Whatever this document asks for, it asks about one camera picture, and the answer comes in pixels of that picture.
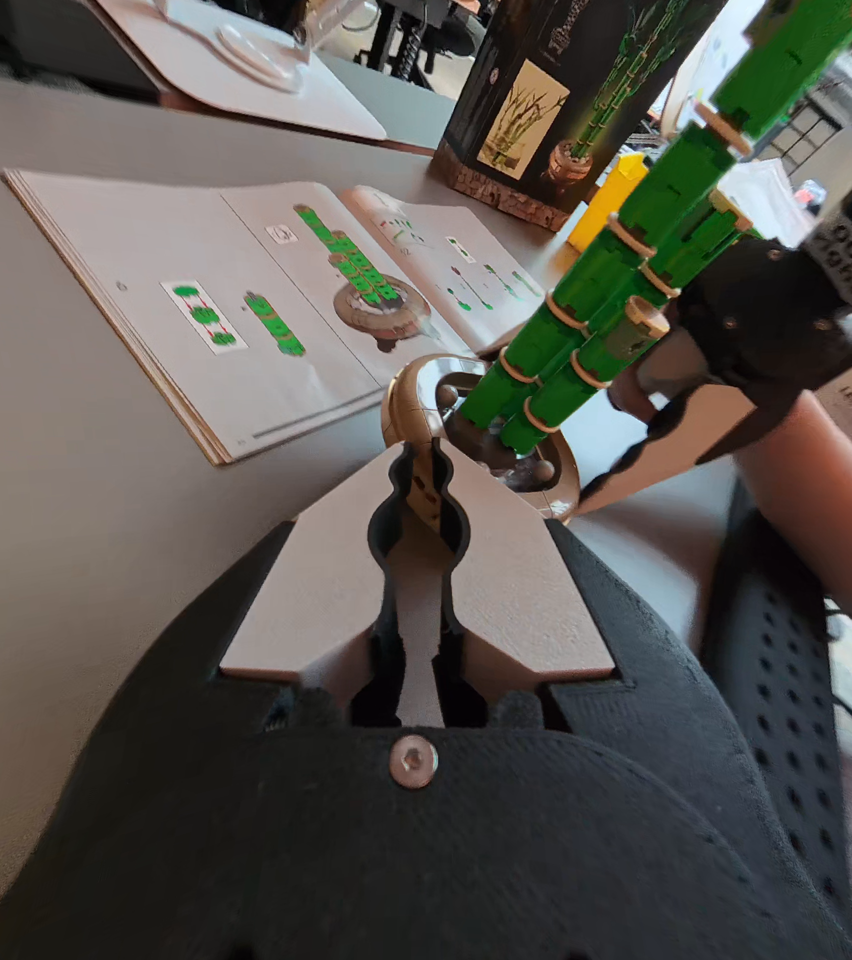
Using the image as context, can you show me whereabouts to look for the person's right forearm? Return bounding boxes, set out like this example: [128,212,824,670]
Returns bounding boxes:
[726,390,852,640]

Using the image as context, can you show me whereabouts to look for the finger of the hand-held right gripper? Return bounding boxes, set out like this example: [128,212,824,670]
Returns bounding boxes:
[576,390,762,520]
[609,330,720,423]

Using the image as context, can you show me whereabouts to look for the green bamboo brick model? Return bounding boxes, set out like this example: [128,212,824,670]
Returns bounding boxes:
[381,0,852,526]

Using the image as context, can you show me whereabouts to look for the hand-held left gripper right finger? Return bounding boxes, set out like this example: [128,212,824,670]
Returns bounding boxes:
[429,438,616,710]

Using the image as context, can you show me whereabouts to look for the black box with green lights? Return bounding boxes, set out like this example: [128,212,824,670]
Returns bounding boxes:
[0,0,161,102]

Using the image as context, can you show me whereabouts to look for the open instruction booklet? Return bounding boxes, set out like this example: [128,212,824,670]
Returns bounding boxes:
[2,168,547,468]

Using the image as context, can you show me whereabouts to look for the grey desk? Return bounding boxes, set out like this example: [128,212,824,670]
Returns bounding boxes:
[0,52,742,960]

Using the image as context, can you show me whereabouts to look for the black bamboo product box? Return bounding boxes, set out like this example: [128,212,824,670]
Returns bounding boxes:
[429,0,731,234]

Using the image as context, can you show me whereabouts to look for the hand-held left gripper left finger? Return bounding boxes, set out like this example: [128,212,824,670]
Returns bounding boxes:
[219,442,408,710]

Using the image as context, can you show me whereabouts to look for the yellow plastic bin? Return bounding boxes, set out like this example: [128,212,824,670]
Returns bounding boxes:
[567,153,656,252]

